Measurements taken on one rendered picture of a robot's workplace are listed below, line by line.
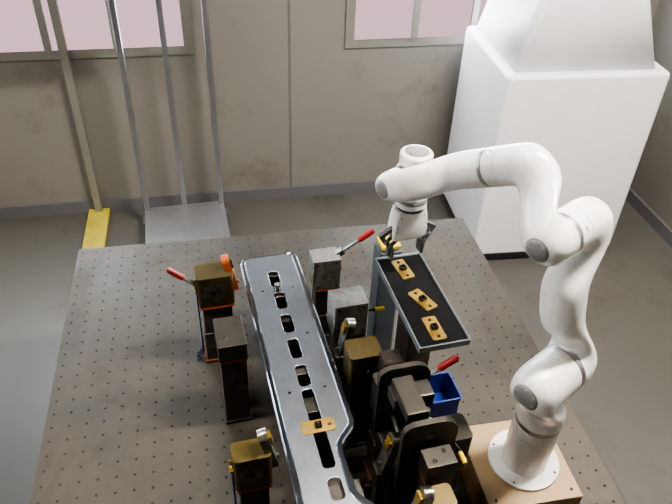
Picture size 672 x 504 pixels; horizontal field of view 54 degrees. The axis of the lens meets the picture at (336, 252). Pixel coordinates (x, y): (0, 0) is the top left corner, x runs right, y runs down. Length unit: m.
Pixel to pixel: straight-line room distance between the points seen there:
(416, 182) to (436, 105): 2.64
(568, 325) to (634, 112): 2.24
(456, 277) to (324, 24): 1.78
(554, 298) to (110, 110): 2.99
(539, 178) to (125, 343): 1.52
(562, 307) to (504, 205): 2.18
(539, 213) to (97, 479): 1.38
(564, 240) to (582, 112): 2.19
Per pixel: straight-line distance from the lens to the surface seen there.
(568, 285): 1.49
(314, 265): 2.06
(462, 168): 1.53
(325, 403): 1.74
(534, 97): 3.37
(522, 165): 1.42
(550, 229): 1.36
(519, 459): 1.87
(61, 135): 4.10
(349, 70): 3.96
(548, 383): 1.59
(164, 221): 3.95
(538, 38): 3.30
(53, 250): 4.08
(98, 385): 2.27
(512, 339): 2.43
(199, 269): 2.05
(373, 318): 2.16
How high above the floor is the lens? 2.35
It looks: 38 degrees down
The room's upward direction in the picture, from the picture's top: 2 degrees clockwise
